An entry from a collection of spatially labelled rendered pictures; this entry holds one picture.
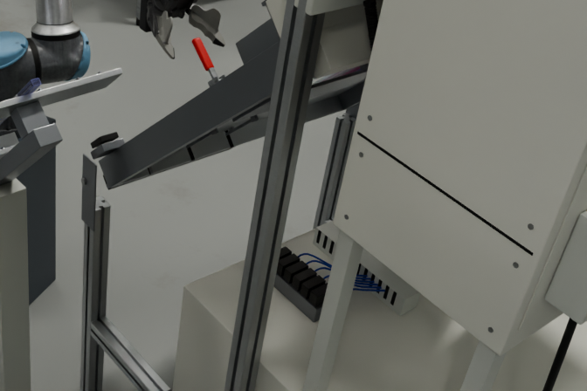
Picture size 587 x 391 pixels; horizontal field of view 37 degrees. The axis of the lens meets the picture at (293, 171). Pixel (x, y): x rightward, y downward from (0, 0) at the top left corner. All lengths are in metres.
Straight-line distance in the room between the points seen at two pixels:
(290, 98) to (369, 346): 0.61
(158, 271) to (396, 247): 1.54
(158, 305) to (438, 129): 1.60
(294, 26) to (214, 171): 1.96
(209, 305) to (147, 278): 0.98
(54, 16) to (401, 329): 1.10
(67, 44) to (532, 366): 1.29
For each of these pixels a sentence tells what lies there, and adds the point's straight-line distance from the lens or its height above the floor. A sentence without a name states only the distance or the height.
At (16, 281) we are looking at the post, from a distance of 1.72.
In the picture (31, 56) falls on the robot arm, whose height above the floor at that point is 0.75.
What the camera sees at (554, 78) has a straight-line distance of 1.00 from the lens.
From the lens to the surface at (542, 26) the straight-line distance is 1.00.
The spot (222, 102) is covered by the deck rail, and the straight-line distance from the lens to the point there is 1.45.
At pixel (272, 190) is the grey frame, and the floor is 1.02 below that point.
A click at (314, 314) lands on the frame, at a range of 1.69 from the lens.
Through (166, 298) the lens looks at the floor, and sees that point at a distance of 2.61.
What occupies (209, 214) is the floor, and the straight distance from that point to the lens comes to 2.93.
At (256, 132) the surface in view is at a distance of 2.07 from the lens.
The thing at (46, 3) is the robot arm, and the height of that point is 0.86.
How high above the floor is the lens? 1.79
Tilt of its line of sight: 34 degrees down
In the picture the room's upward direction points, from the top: 11 degrees clockwise
